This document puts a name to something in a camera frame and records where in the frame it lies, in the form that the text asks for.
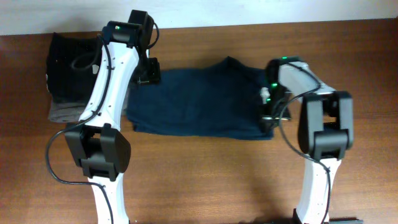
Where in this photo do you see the navy blue garment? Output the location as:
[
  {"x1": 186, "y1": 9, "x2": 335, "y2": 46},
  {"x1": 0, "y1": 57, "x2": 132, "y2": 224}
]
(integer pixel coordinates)
[{"x1": 126, "y1": 57, "x2": 274, "y2": 141}]

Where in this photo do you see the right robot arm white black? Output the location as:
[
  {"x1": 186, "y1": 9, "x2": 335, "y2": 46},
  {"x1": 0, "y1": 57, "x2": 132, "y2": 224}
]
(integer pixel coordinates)
[{"x1": 260, "y1": 57, "x2": 354, "y2": 223}]

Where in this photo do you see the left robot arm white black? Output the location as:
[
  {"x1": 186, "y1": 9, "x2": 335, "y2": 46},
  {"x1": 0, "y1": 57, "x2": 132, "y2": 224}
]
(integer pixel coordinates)
[{"x1": 64, "y1": 20, "x2": 160, "y2": 223}]

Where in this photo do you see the grey folded garment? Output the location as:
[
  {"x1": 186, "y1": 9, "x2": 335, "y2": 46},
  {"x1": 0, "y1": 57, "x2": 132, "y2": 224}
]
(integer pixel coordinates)
[{"x1": 48, "y1": 101, "x2": 86, "y2": 123}]

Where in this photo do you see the black base bracket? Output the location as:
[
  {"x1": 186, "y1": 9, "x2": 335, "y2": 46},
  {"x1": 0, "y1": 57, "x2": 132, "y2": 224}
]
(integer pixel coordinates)
[{"x1": 328, "y1": 218, "x2": 364, "y2": 224}]

